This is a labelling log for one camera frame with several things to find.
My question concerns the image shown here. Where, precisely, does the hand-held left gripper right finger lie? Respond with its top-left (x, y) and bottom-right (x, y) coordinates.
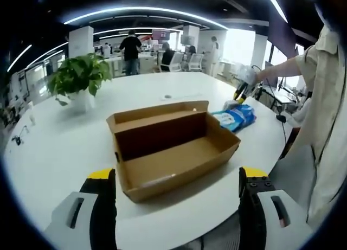
top-left (238, 166), bottom-right (312, 250)

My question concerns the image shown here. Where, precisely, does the grey mesh office chair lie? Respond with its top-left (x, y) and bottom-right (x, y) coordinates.
top-left (268, 145), bottom-right (315, 215)

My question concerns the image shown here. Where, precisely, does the green plant in white pot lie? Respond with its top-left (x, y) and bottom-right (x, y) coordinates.
top-left (48, 53), bottom-right (113, 111)

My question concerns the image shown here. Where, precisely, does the white office chair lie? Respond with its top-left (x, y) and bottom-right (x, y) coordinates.
top-left (169, 52), bottom-right (184, 72)
top-left (188, 53), bottom-right (204, 71)

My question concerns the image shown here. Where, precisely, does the person's beige shirt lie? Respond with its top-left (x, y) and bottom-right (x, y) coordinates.
top-left (291, 24), bottom-right (347, 232)

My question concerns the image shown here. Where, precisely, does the brown cardboard shoe box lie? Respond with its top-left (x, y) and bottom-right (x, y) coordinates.
top-left (106, 100), bottom-right (241, 203)

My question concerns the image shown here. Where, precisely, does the blue soft tissue pack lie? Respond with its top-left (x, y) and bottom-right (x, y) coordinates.
top-left (230, 103), bottom-right (257, 132)

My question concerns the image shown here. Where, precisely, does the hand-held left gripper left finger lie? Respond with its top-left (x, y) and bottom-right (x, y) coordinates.
top-left (43, 168), bottom-right (118, 250)

